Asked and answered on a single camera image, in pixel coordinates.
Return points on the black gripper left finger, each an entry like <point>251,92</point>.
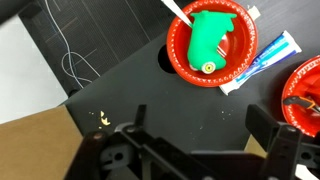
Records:
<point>110,156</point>

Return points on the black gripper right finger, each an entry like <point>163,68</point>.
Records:
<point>280,146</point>

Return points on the red plastic bowl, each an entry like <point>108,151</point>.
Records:
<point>300,83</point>
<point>176,46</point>

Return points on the green rubber toy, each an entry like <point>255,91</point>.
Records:
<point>206,40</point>

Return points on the wooden shape sorter box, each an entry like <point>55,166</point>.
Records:
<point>255,148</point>

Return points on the yellow paper scrap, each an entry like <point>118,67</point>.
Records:
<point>105,120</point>

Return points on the small hand tool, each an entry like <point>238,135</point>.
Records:
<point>301,101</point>

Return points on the large cardboard box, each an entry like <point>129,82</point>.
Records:
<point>33,146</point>

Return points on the white blue toothpaste tube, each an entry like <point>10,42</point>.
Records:
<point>266,56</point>

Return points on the small cardboard scrap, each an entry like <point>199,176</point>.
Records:
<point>254,12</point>

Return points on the light grey fork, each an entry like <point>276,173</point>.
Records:
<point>176,10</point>

